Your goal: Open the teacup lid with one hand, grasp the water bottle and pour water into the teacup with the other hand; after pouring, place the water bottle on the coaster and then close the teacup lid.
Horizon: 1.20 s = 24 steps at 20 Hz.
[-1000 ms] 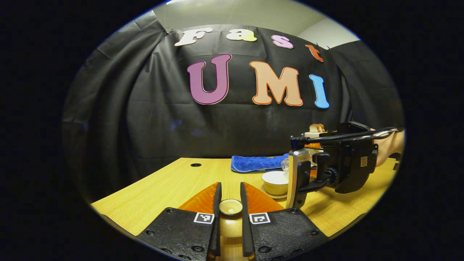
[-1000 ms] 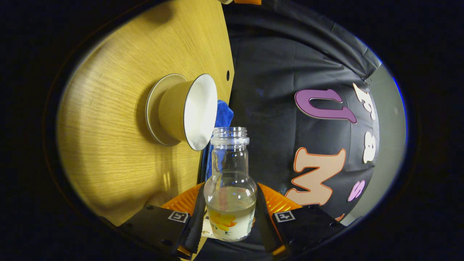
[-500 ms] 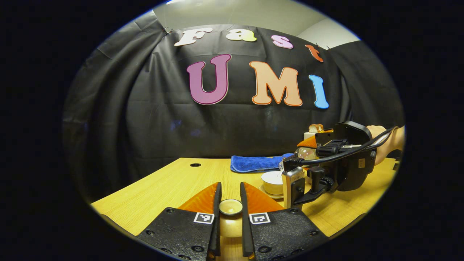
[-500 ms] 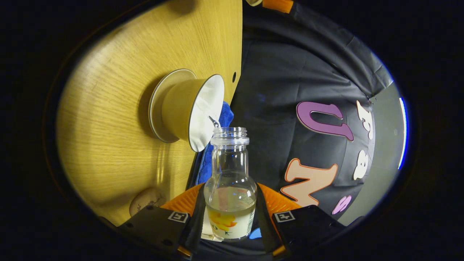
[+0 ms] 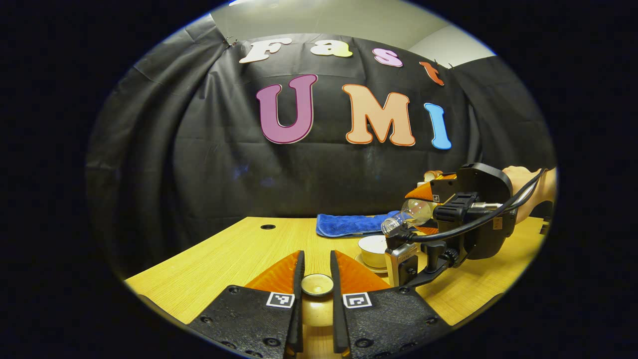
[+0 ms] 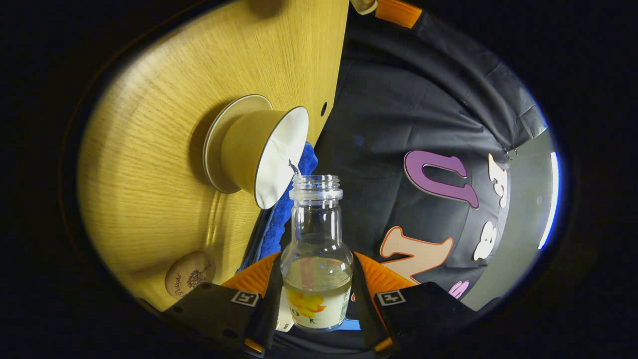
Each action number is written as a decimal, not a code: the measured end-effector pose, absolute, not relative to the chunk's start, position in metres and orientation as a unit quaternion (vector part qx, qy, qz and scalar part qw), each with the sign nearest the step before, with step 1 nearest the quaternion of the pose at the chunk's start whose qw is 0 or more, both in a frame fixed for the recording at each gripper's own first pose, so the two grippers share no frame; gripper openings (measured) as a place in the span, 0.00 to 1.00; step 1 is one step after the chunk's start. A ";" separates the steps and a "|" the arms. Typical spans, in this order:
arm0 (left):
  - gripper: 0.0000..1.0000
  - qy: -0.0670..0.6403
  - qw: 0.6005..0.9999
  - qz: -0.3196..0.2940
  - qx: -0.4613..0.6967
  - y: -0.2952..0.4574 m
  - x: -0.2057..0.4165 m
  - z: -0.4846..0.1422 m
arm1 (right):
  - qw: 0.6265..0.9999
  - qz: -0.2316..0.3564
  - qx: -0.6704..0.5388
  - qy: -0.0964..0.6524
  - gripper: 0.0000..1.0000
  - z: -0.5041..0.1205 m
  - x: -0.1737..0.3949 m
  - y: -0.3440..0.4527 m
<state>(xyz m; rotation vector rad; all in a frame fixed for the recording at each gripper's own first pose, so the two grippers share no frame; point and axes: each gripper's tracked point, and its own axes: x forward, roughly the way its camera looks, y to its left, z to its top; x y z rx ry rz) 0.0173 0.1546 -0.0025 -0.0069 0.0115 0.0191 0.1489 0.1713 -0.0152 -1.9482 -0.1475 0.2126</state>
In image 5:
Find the white saucer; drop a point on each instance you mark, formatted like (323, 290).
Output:
(369, 269)

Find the bread slice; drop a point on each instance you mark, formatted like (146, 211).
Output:
(432, 175)

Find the blue towel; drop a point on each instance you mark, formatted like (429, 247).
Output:
(344, 224)

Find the white teacup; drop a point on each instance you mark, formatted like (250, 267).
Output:
(371, 252)

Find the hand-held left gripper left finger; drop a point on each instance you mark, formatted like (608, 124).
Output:
(299, 299)

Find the clear glass water bottle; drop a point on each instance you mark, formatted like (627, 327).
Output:
(416, 212)

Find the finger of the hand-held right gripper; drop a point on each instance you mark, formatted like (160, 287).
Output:
(421, 192)
(427, 230)

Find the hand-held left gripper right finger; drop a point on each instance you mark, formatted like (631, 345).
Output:
(335, 299)

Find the black backdrop cloth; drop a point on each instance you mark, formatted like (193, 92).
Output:
(199, 164)

